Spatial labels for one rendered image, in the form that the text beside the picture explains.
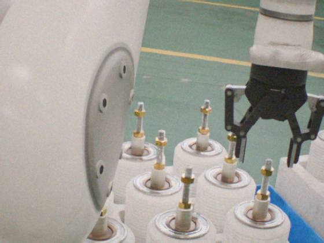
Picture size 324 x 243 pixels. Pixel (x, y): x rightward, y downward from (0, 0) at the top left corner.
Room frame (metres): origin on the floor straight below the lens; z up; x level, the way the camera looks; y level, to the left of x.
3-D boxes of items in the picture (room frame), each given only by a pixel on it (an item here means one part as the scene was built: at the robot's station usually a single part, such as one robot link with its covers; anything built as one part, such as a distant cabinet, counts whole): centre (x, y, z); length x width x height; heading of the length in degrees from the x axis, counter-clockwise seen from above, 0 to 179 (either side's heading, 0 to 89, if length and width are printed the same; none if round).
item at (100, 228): (0.61, 0.07, 0.26); 0.02 x 0.02 x 0.03
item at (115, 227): (0.61, 0.07, 0.25); 0.08 x 0.08 x 0.01
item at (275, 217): (0.68, -0.16, 0.25); 0.08 x 0.08 x 0.01
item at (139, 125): (0.87, 0.03, 0.30); 0.01 x 0.01 x 0.08; 58
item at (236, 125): (0.68, -0.10, 0.37); 0.03 x 0.01 x 0.05; 85
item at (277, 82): (0.68, -0.15, 0.45); 0.08 x 0.08 x 0.09
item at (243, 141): (0.68, -0.12, 0.35); 0.02 x 0.01 x 0.04; 175
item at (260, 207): (0.68, -0.16, 0.26); 0.02 x 0.02 x 0.03
